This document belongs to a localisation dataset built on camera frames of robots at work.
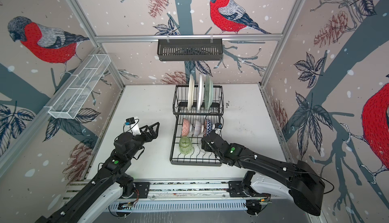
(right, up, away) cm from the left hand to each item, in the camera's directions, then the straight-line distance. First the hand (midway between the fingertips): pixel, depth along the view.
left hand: (153, 124), depth 77 cm
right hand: (+27, -11, +5) cm, 29 cm away
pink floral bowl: (+16, -3, +9) cm, 19 cm away
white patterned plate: (+25, +16, -8) cm, 31 cm away
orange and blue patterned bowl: (+29, -3, +8) cm, 30 cm away
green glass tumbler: (+17, -12, +3) cm, 21 cm away
